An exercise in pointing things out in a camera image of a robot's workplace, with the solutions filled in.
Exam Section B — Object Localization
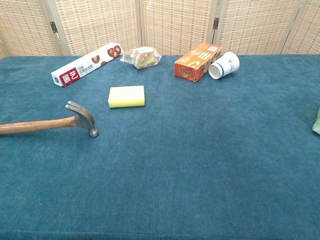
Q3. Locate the wooden handle claw hammer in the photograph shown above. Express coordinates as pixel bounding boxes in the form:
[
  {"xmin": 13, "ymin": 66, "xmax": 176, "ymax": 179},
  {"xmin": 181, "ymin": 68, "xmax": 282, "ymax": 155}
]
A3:
[{"xmin": 0, "ymin": 100, "xmax": 100, "ymax": 138}]

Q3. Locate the yellow sponge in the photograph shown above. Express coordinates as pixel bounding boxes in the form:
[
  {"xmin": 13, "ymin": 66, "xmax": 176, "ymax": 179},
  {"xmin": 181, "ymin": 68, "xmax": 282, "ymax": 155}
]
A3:
[{"xmin": 107, "ymin": 85, "xmax": 146, "ymax": 109}]

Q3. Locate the blue tablecloth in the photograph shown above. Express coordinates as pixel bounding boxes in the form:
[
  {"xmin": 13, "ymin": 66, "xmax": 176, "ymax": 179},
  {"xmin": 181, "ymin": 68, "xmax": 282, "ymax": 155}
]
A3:
[{"xmin": 0, "ymin": 54, "xmax": 320, "ymax": 240}]

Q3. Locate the wrapped bread in plastic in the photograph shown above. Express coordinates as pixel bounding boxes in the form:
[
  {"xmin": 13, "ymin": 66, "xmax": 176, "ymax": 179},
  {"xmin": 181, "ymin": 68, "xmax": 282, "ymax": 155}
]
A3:
[{"xmin": 120, "ymin": 46, "xmax": 163, "ymax": 69}]

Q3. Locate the orange snack box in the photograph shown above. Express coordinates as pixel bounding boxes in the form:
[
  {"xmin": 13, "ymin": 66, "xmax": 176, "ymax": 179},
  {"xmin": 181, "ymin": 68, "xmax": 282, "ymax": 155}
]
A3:
[{"xmin": 174, "ymin": 42, "xmax": 223, "ymax": 83}]

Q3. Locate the white paper cup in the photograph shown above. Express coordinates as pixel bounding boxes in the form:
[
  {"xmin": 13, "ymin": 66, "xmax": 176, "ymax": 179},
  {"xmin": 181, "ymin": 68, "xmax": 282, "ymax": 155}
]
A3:
[{"xmin": 208, "ymin": 51, "xmax": 241, "ymax": 80}]

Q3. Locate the white baking paper box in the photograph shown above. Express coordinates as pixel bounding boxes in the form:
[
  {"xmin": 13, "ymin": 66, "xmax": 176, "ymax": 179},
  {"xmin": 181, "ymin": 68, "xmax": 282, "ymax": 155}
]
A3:
[{"xmin": 50, "ymin": 41, "xmax": 125, "ymax": 88}]

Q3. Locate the woven folding screen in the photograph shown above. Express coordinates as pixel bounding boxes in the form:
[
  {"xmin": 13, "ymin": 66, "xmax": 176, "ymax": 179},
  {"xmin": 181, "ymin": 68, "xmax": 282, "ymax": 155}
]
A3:
[{"xmin": 0, "ymin": 0, "xmax": 320, "ymax": 59}]

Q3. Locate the green object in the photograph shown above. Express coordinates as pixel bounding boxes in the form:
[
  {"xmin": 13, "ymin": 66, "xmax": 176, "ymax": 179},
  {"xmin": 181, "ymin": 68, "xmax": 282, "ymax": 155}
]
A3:
[{"xmin": 311, "ymin": 106, "xmax": 320, "ymax": 136}]

